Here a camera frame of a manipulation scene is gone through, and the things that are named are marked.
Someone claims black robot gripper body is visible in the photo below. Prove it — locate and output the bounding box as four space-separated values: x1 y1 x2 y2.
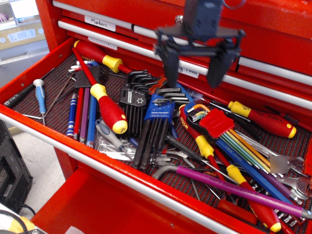
155 0 245 58

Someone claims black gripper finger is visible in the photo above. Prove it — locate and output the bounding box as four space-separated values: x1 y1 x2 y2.
161 47 179 87
207 50 237 88

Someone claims large violet Allen key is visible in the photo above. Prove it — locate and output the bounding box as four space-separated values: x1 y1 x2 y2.
152 165 312 220

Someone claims orange folding key set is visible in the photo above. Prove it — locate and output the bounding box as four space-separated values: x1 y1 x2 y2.
148 74 168 95

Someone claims chest key lock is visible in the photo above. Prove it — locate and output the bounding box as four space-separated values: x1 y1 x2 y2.
175 15 184 26

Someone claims black Tekton key set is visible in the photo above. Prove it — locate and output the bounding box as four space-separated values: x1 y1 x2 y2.
119 70 156 137

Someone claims blue hex key set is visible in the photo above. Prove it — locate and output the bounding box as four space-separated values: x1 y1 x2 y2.
133 87 190 170

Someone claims rainbow hex key set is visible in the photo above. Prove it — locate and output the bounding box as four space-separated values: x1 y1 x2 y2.
184 103 302 204

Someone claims black hex key holder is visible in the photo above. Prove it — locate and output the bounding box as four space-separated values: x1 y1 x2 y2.
73 64 106 89

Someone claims red hex key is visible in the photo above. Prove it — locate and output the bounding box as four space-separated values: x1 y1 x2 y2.
74 88 84 140

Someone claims small purple hex key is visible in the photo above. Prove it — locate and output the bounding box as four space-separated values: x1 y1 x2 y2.
79 87 90 144

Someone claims white cutting tools label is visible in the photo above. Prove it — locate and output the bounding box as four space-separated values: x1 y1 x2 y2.
178 66 199 78

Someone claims long red yellow screwdriver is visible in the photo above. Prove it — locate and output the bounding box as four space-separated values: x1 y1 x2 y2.
72 40 133 86

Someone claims red yellow screwdriver right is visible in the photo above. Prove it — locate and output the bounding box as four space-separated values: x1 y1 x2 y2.
228 101 297 138

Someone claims large red yellow screwdriver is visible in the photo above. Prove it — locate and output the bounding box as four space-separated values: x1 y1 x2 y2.
72 46 128 135

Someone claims white Markers label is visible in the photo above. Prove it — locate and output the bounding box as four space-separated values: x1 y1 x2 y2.
84 16 116 32

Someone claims red yellow screwdriver middle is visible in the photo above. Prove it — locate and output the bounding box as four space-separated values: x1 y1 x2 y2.
178 104 225 180

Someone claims thin red screwdriver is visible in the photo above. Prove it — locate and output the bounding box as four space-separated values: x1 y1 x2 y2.
264 105 312 132

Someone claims grey blue screwdriver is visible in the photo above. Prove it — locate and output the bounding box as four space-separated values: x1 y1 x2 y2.
95 119 133 161

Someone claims open red drawer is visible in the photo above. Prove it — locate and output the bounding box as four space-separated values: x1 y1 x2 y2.
0 36 312 234

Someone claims blue metallic pen tool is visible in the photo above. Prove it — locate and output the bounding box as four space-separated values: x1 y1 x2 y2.
66 93 78 137

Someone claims blue white precision screwdriver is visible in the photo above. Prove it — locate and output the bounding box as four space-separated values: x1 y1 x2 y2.
33 79 46 125

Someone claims black pen tool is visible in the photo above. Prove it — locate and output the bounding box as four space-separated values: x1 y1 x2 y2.
3 68 56 109

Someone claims silver wrench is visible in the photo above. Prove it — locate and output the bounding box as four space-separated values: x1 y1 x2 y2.
235 131 312 199

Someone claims red yellow screwdriver bottom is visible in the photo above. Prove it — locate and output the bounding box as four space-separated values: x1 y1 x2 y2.
214 146 282 233

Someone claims black computer case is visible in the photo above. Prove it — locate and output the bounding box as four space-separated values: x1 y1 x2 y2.
0 121 33 213

